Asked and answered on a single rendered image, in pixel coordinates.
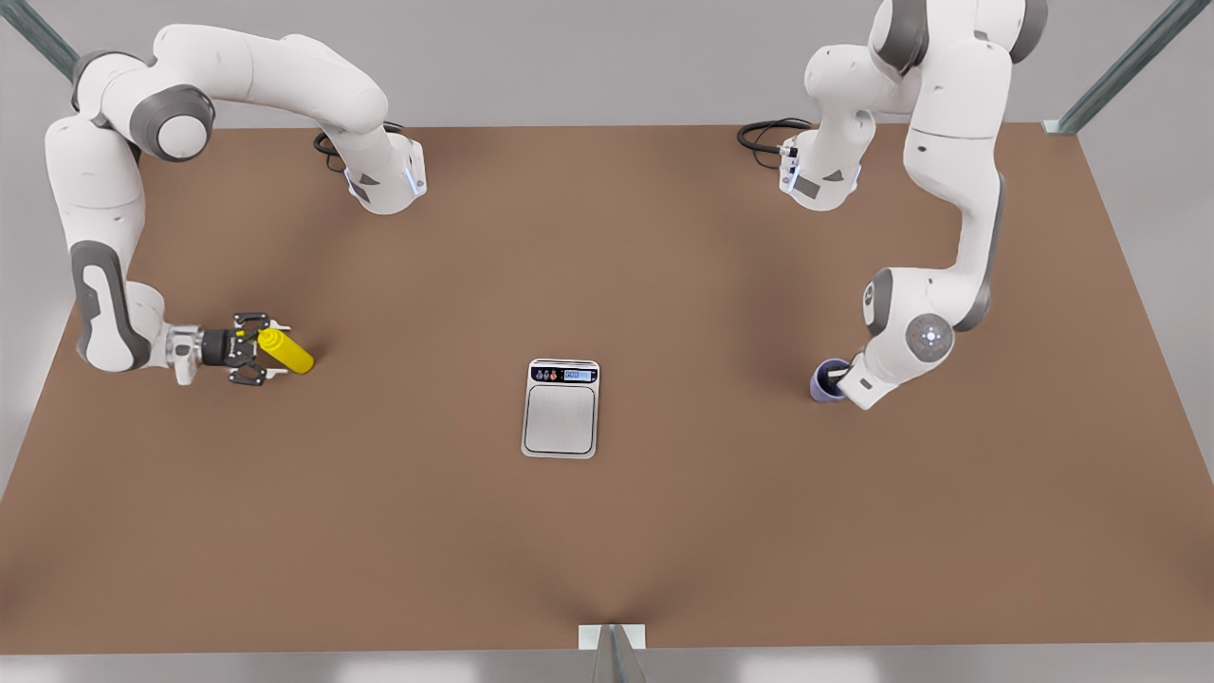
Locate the blue cup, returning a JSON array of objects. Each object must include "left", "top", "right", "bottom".
[{"left": 809, "top": 358, "right": 853, "bottom": 404}]

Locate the yellow sauce bottle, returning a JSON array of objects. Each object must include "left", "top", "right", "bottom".
[{"left": 257, "top": 327, "right": 316, "bottom": 376}]

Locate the silver digital kitchen scale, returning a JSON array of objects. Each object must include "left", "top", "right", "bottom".
[{"left": 521, "top": 359, "right": 601, "bottom": 461}]

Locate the black right arm cable loop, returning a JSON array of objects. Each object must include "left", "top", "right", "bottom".
[{"left": 313, "top": 121, "right": 406, "bottom": 177}]

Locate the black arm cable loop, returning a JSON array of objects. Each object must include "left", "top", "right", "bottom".
[
  {"left": 313, "top": 121, "right": 406, "bottom": 177},
  {"left": 737, "top": 118, "right": 817, "bottom": 173}
]

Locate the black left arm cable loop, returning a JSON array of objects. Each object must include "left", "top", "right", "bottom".
[{"left": 737, "top": 118, "right": 817, "bottom": 173}]

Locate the silver frame post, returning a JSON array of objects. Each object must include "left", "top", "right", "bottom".
[
  {"left": 1041, "top": 0, "right": 1214, "bottom": 137},
  {"left": 579, "top": 623, "right": 648, "bottom": 683},
  {"left": 0, "top": 0, "right": 83, "bottom": 83}
]

